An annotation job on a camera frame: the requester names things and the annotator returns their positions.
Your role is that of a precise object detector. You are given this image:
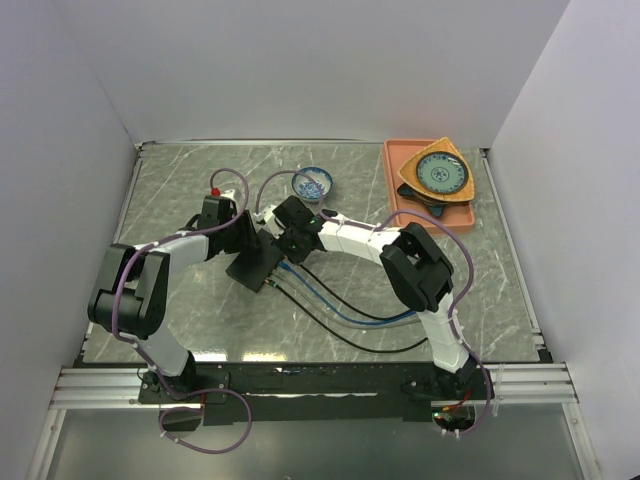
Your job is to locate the black network switch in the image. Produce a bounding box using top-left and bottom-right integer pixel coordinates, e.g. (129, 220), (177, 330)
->
(226, 230), (284, 293)

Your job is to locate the blue ethernet cable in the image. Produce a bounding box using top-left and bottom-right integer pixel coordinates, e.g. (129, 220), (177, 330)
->
(279, 262), (419, 327)

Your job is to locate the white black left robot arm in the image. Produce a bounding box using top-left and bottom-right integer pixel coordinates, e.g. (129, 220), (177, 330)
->
(87, 193), (259, 402)

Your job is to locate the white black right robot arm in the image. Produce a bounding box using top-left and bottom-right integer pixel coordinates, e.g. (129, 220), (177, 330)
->
(261, 196), (478, 399)

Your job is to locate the blue white porcelain bowl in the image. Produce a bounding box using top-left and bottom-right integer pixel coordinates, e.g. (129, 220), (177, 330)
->
(291, 166), (334, 203)

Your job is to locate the yellow triangular woven plate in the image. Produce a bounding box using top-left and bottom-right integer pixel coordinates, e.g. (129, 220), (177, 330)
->
(397, 137), (475, 203)

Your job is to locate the dark blue triangular plate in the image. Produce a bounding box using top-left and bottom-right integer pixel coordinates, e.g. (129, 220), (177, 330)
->
(396, 183), (469, 219)

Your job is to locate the teal round patterned plate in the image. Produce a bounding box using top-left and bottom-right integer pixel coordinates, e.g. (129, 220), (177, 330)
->
(416, 151), (470, 195)

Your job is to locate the pink plastic tray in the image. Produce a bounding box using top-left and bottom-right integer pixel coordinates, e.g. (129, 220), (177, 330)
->
(383, 137), (475, 234)

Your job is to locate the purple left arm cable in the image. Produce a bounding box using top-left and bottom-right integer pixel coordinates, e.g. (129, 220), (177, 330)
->
(112, 168), (250, 396)

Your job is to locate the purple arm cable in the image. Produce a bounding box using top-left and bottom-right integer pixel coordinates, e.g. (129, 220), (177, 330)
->
(254, 171), (496, 401)
(112, 168), (250, 396)

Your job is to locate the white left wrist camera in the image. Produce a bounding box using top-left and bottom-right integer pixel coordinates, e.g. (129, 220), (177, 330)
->
(210, 188), (240, 202)

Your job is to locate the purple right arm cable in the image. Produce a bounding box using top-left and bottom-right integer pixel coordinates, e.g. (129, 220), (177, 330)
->
(254, 171), (496, 401)

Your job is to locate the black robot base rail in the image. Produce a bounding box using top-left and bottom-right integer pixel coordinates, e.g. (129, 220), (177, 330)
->
(138, 360), (494, 426)

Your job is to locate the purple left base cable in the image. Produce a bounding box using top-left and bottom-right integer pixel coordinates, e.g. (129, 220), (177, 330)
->
(158, 388), (254, 455)

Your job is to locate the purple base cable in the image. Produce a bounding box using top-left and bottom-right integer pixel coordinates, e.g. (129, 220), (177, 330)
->
(439, 387), (499, 441)
(158, 388), (254, 455)

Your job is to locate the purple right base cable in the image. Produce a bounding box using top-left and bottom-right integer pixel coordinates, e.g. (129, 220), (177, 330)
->
(439, 387), (499, 441)

